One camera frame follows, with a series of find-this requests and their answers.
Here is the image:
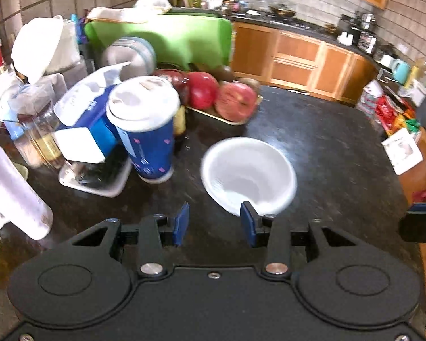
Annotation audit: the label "white cylindrical bottle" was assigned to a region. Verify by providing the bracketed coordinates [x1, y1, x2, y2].
[0, 120, 54, 241]

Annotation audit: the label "yellowish fruit tray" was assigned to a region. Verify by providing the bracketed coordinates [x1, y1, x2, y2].
[184, 94, 264, 126]

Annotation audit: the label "blue paper cup white lid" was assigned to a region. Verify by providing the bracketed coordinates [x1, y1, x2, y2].
[105, 75, 181, 185]

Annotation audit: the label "clear plastic bottle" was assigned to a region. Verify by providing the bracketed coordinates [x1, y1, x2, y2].
[410, 56, 426, 107]

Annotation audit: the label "spice rack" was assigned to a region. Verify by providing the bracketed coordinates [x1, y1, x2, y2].
[212, 0, 241, 11]

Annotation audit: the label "black gas stove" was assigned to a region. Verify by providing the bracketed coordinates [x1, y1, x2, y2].
[266, 13, 315, 29]

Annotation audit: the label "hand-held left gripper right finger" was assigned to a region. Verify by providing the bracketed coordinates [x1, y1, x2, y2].
[239, 201, 357, 276]

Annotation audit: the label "green cutting board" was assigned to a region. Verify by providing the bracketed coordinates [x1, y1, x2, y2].
[83, 10, 233, 72]

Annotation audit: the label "wooden lower cabinets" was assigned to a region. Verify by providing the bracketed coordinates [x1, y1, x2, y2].
[230, 21, 379, 106]

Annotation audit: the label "white plastic bag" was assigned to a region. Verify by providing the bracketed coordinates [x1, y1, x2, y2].
[11, 16, 81, 84]

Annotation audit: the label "black kitchen appliance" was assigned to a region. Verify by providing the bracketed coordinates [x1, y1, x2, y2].
[340, 14, 363, 36]

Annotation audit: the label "dark red apple left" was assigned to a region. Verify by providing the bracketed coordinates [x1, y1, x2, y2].
[153, 69, 191, 139]

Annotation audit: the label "white ribbed plastic bowl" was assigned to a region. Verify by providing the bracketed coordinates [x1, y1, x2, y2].
[200, 136, 298, 217]

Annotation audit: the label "clear jar of sticks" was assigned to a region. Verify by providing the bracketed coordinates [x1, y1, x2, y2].
[14, 78, 66, 170]

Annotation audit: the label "cream white cloth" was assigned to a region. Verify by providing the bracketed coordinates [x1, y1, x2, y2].
[87, 0, 172, 25]

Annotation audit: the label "dark wok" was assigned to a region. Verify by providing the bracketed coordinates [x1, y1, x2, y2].
[269, 4, 297, 18]

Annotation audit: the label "streaked red apple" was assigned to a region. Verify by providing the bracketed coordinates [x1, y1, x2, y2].
[214, 81, 258, 122]

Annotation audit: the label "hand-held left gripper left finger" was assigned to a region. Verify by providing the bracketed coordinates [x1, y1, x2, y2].
[71, 201, 191, 278]

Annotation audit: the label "dark red apple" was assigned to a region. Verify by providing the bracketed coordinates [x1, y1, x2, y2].
[187, 71, 220, 111]
[153, 69, 191, 139]

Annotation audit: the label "red snack packet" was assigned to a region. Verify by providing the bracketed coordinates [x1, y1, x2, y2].
[374, 95, 400, 130]

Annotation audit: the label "white foam tray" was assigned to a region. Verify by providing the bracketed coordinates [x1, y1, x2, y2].
[58, 145, 134, 199]

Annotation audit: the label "blue tissue pack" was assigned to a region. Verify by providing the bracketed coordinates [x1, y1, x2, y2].
[53, 61, 132, 164]

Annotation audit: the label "brown kiwi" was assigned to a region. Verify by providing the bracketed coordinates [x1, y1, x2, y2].
[212, 64, 235, 82]
[239, 77, 262, 95]

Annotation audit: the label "silver toaster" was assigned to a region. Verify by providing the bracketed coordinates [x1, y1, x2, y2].
[356, 30, 377, 54]

